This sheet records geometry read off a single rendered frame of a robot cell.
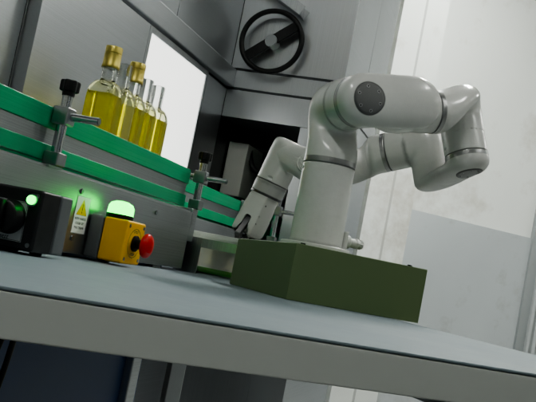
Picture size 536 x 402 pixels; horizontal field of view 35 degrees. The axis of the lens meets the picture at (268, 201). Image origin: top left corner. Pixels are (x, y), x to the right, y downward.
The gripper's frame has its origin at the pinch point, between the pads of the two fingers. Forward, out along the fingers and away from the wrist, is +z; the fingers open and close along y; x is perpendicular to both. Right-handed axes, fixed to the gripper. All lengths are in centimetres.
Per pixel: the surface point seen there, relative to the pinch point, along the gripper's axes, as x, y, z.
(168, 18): -49, -12, -45
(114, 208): -2, 58, -3
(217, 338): 44, 123, -5
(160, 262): -4.5, 27.1, 5.5
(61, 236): 5, 82, 1
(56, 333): 36, 131, -1
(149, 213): -6.4, 37.1, -3.0
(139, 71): -28.4, 24.7, -27.4
